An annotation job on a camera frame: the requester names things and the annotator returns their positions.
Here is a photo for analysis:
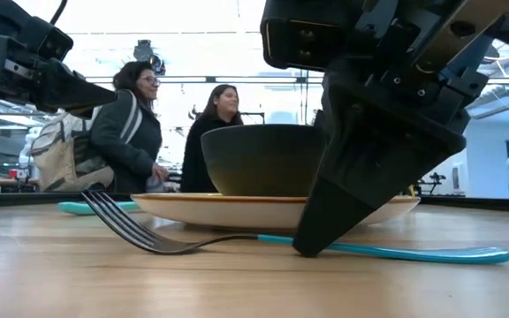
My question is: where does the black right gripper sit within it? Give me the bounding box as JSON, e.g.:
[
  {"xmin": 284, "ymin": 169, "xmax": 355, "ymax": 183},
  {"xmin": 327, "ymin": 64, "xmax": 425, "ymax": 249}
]
[{"xmin": 327, "ymin": 0, "xmax": 509, "ymax": 133}]

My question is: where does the black bowl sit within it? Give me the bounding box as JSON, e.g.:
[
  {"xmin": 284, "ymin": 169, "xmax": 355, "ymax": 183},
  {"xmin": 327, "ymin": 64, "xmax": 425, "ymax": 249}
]
[{"xmin": 200, "ymin": 124, "xmax": 326, "ymax": 198}]

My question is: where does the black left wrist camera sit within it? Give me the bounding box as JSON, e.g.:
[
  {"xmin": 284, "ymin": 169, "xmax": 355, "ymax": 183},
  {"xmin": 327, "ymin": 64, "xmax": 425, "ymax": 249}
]
[{"xmin": 31, "ymin": 24, "xmax": 74, "ymax": 63}]

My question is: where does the fork with teal handle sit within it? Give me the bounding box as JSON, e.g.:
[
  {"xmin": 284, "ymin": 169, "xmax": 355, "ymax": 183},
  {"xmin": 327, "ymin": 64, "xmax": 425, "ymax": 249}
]
[{"xmin": 80, "ymin": 189, "xmax": 509, "ymax": 266}]

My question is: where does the black ceiling cable reel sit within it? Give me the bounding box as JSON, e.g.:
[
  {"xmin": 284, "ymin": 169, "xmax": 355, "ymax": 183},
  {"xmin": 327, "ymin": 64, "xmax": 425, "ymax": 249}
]
[{"xmin": 132, "ymin": 39, "xmax": 167, "ymax": 76}]

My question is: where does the white robot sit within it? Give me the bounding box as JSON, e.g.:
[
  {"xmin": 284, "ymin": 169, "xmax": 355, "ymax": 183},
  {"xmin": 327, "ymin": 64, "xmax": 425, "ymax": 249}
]
[{"xmin": 18, "ymin": 126, "xmax": 40, "ymax": 180}]

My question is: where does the spoon with teal handle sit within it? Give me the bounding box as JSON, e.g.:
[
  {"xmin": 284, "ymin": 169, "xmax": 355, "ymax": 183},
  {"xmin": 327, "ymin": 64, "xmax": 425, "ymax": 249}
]
[{"xmin": 57, "ymin": 201, "xmax": 141, "ymax": 216}]

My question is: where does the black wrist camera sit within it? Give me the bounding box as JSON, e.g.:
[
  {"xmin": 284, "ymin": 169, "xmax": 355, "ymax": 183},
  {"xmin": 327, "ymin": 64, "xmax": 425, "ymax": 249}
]
[
  {"xmin": 31, "ymin": 24, "xmax": 74, "ymax": 63},
  {"xmin": 260, "ymin": 0, "xmax": 364, "ymax": 72}
]

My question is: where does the black machine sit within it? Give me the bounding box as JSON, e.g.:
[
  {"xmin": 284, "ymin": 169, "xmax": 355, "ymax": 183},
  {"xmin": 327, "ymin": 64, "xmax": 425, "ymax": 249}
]
[{"xmin": 417, "ymin": 171, "xmax": 448, "ymax": 196}]

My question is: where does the yellow round plate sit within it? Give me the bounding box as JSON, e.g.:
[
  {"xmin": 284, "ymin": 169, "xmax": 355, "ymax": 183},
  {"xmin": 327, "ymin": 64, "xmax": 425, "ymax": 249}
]
[{"xmin": 130, "ymin": 193, "xmax": 422, "ymax": 231}]

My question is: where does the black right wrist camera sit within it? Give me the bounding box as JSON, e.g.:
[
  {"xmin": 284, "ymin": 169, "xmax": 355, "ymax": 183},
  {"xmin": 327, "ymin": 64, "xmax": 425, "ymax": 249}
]
[{"xmin": 260, "ymin": 0, "xmax": 364, "ymax": 72}]

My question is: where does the long ceiling light bar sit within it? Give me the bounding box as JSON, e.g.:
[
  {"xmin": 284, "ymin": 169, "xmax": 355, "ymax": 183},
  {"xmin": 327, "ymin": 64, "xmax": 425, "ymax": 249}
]
[{"xmin": 84, "ymin": 75, "xmax": 324, "ymax": 85}]

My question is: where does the beige tote bag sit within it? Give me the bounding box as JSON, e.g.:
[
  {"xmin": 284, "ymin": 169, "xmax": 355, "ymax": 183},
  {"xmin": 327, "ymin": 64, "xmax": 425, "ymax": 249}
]
[{"xmin": 30, "ymin": 112, "xmax": 117, "ymax": 193}]

